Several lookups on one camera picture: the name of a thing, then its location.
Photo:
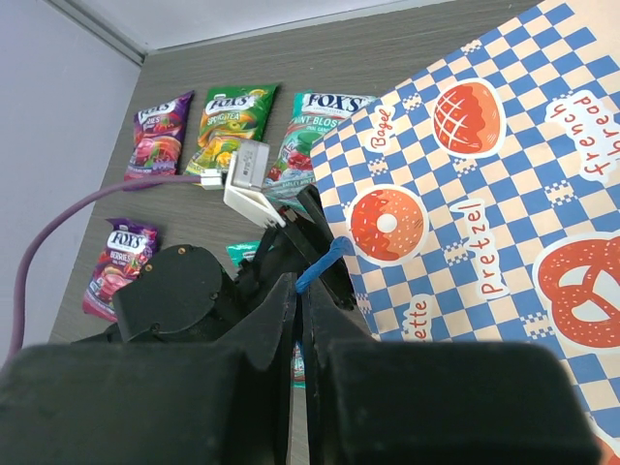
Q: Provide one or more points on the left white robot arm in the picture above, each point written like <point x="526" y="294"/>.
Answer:
<point x="185" y="295"/>

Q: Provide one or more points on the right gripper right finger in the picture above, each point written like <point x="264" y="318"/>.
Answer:
<point x="371" y="402"/>

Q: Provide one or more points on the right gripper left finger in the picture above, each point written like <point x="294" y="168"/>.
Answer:
<point x="226" y="402"/>

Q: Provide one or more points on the checkered paper bag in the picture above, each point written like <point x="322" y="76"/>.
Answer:
<point x="481" y="196"/>

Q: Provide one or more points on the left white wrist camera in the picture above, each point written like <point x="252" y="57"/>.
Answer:
<point x="243" y="184"/>

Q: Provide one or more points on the left aluminium corner post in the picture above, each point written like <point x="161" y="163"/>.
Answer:
<point x="95" y="23"/>

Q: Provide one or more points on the green yellow candy packet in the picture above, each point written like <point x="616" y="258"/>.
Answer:
<point x="229" y="115"/>

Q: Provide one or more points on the purple candy snack packet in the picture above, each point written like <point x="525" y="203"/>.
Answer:
<point x="158" y="136"/>

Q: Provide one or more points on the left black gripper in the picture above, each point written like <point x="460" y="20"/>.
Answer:
<point x="299" y="242"/>

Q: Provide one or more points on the teal mint candy packet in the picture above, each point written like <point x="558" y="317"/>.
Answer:
<point x="314" y="115"/>

